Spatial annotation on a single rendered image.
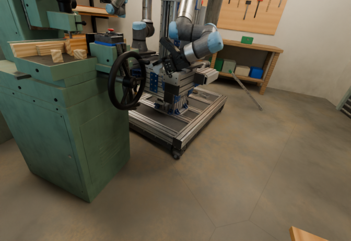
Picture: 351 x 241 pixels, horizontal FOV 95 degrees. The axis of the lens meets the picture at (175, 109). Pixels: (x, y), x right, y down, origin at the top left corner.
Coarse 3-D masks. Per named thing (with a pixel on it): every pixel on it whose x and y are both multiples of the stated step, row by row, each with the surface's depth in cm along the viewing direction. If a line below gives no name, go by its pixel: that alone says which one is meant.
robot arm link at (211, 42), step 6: (204, 36) 65; (210, 36) 62; (216, 36) 61; (192, 42) 67; (198, 42) 64; (204, 42) 63; (210, 42) 62; (216, 42) 61; (222, 42) 65; (198, 48) 64; (204, 48) 64; (210, 48) 63; (216, 48) 63; (222, 48) 64; (198, 54) 66; (204, 54) 66
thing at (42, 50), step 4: (124, 40) 116; (48, 44) 72; (52, 44) 73; (56, 44) 74; (60, 44) 76; (40, 48) 68; (44, 48) 70; (48, 48) 71; (52, 48) 73; (56, 48) 75; (60, 48) 76; (64, 48) 78; (40, 52) 69; (44, 52) 70; (48, 52) 72; (64, 52) 78
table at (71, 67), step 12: (24, 60) 63; (36, 60) 64; (48, 60) 65; (72, 60) 69; (84, 60) 72; (96, 60) 78; (24, 72) 66; (36, 72) 63; (48, 72) 61; (60, 72) 63; (72, 72) 68; (84, 72) 74; (108, 72) 77
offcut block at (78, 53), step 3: (75, 51) 70; (78, 51) 70; (81, 51) 70; (84, 51) 72; (75, 54) 71; (78, 54) 71; (81, 54) 71; (84, 54) 73; (75, 57) 71; (78, 57) 72; (81, 57) 72; (84, 57) 73
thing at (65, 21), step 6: (48, 12) 75; (54, 12) 74; (60, 12) 80; (48, 18) 76; (54, 18) 75; (60, 18) 74; (66, 18) 72; (72, 18) 74; (78, 18) 76; (54, 24) 76; (60, 24) 75; (66, 24) 74; (72, 24) 74; (72, 30) 75; (78, 30) 78
